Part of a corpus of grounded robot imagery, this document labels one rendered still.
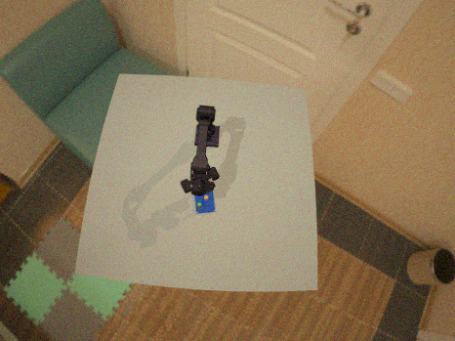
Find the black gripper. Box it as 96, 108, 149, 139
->
181, 167, 220, 192

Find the blue circuit board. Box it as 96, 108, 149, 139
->
194, 191, 215, 214

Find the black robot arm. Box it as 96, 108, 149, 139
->
190, 106, 216, 196

